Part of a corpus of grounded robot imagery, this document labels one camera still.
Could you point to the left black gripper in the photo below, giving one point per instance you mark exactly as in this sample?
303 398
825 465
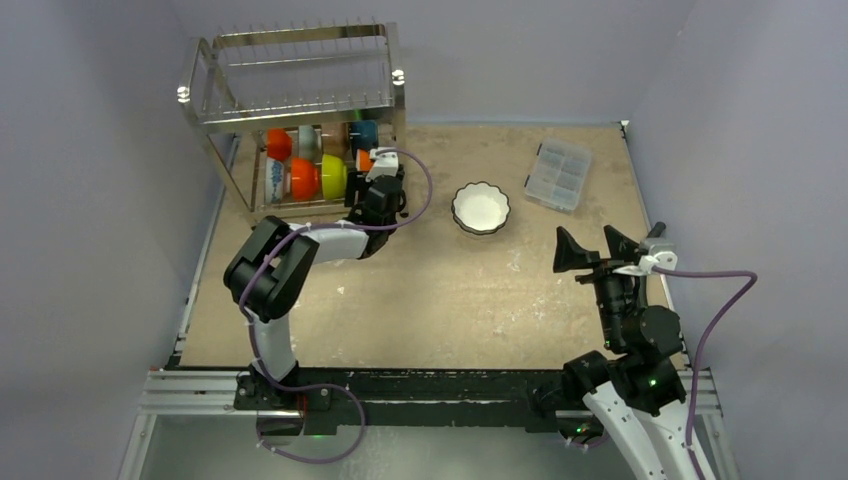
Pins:
356 183

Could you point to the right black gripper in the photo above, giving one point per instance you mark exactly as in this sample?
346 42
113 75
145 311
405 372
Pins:
607 268

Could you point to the orange bowl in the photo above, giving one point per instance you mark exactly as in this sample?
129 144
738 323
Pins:
363 161

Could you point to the lime green bowl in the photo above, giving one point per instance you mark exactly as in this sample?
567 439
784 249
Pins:
333 177

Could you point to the white fluted bowl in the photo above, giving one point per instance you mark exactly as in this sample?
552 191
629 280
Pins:
480 205
479 233

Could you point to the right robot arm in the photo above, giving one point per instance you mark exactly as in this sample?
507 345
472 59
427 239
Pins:
638 396

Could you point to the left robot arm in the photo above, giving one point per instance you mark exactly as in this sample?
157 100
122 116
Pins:
267 275

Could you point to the metal two-tier dish rack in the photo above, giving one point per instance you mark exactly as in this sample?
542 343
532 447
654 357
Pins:
236 86

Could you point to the teal blue bowl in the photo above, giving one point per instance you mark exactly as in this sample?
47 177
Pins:
363 135

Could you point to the front red-orange bowl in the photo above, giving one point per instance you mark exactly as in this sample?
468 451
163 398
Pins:
305 179

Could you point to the red-orange bowl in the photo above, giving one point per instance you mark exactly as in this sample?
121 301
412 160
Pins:
279 144
305 179

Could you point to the brown speckled bowl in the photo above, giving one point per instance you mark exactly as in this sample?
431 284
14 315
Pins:
335 138

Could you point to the clear plastic organizer box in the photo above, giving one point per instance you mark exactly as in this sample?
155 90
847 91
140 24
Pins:
558 175

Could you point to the pale green bowl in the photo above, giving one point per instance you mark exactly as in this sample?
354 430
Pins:
309 143

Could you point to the white blue floral bowl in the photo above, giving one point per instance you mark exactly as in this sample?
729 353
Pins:
274 182

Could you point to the rear red-orange bowl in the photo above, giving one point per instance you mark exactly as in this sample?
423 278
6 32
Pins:
279 144

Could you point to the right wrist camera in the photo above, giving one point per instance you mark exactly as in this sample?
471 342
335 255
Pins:
654 254

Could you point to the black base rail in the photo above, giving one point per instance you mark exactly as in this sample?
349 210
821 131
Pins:
532 400

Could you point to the aluminium frame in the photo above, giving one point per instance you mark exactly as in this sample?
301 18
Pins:
206 393

